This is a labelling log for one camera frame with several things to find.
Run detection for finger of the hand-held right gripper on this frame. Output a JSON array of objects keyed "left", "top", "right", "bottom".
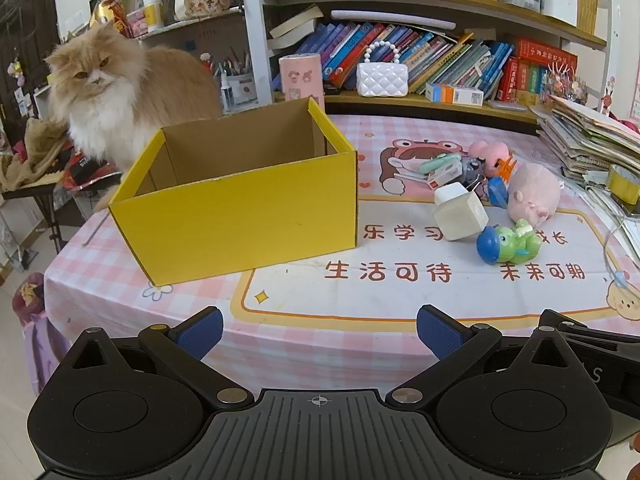
[{"left": 539, "top": 310, "right": 640, "bottom": 348}]

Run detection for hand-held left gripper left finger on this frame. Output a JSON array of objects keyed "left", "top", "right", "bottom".
[{"left": 62, "top": 307, "right": 254, "bottom": 411}]

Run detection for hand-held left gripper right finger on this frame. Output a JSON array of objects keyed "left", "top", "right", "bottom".
[{"left": 386, "top": 305, "right": 578, "bottom": 410}]

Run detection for green frog toy blue hat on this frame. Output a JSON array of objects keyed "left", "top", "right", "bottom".
[{"left": 476, "top": 218, "right": 543, "bottom": 266}]

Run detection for white cube bottle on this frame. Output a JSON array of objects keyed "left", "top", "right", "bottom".
[{"left": 433, "top": 182, "right": 490, "bottom": 242}]

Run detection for yellow cardboard box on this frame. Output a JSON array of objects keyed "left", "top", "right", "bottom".
[{"left": 108, "top": 97, "right": 359, "bottom": 287}]

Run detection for large pink plush pig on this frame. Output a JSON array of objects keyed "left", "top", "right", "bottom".
[{"left": 507, "top": 164, "right": 562, "bottom": 226}]

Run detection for white staple box red stripe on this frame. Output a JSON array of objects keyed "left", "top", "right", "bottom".
[{"left": 426, "top": 166, "right": 466, "bottom": 190}]

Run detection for grey-blue toy car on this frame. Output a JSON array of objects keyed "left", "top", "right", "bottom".
[{"left": 460, "top": 157, "right": 488, "bottom": 196}]

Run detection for mint crocodile stapler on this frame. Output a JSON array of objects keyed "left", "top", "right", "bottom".
[{"left": 419, "top": 154, "right": 463, "bottom": 176}]

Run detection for small pink plush toy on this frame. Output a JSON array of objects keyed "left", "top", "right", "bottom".
[{"left": 468, "top": 140, "right": 508, "bottom": 166}]

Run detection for pink checked printed tablecloth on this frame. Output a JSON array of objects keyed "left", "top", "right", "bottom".
[{"left": 42, "top": 112, "right": 640, "bottom": 396}]

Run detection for clear plastic ruler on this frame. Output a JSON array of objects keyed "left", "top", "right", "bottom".
[{"left": 81, "top": 209, "right": 122, "bottom": 249}]

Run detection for blue plastic clip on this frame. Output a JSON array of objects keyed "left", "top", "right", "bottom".
[{"left": 487, "top": 177, "right": 510, "bottom": 208}]

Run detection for purple backpack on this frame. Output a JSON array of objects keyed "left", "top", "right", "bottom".
[{"left": 12, "top": 272, "right": 72, "bottom": 397}]

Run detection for stack of worn paper booklets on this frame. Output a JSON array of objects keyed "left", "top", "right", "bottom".
[{"left": 530, "top": 92, "right": 640, "bottom": 186}]

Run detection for red and black package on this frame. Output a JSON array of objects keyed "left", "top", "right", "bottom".
[{"left": 64, "top": 152, "right": 122, "bottom": 193}]

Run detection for orange and white carton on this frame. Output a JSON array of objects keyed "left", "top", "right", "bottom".
[{"left": 425, "top": 82, "right": 485, "bottom": 107}]

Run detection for colourful glitter paper ornament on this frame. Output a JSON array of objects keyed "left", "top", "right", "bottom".
[{"left": 545, "top": 62, "right": 588, "bottom": 106}]

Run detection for brown crumpled cloth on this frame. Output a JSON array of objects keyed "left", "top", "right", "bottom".
[{"left": 0, "top": 117, "right": 72, "bottom": 192}]

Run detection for fluffy orange and white cat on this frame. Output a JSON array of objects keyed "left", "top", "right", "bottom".
[{"left": 45, "top": 22, "right": 223, "bottom": 211}]

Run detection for white pencil cup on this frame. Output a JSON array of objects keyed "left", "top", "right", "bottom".
[{"left": 215, "top": 50, "right": 257, "bottom": 111}]

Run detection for pink cylindrical pen holder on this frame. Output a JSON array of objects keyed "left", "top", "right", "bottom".
[{"left": 278, "top": 53, "right": 326, "bottom": 111}]

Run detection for row of colourful leaning books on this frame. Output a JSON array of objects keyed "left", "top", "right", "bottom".
[{"left": 320, "top": 20, "right": 578, "bottom": 103}]

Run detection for thick cream-paged book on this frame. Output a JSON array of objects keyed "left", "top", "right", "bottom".
[
  {"left": 267, "top": 22, "right": 321, "bottom": 53},
  {"left": 270, "top": 5, "right": 325, "bottom": 38}
]

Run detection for white rolled poster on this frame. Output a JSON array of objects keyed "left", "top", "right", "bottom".
[{"left": 330, "top": 9, "right": 457, "bottom": 31}]

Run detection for white marker holder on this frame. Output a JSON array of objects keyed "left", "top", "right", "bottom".
[{"left": 541, "top": 0, "right": 579, "bottom": 27}]

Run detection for white jar yellow label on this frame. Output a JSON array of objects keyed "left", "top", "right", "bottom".
[{"left": 142, "top": 0, "right": 165, "bottom": 31}]

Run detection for wooden bookshelf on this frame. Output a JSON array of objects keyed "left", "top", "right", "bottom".
[{"left": 260, "top": 0, "right": 608, "bottom": 136}]

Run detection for white cables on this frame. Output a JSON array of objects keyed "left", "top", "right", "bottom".
[{"left": 575, "top": 180, "right": 640, "bottom": 288}]

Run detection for white quilted pearl-handle handbag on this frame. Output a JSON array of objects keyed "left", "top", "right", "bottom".
[{"left": 356, "top": 40, "right": 410, "bottom": 97}]

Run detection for white shelf post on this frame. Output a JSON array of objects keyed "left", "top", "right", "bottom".
[{"left": 241, "top": 0, "right": 274, "bottom": 107}]

